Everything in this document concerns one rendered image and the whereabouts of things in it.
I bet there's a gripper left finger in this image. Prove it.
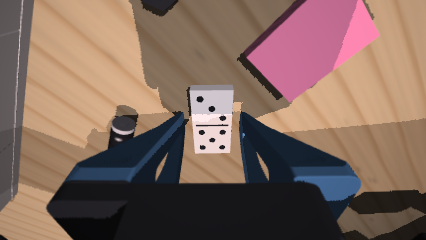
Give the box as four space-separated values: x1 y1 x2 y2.
62 112 185 184

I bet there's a dark grey rack of three bins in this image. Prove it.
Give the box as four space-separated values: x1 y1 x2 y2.
0 0 34 212

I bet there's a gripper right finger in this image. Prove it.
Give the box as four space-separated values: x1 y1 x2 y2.
239 112 362 221

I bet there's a white domino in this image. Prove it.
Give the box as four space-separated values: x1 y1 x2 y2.
190 85 234 153

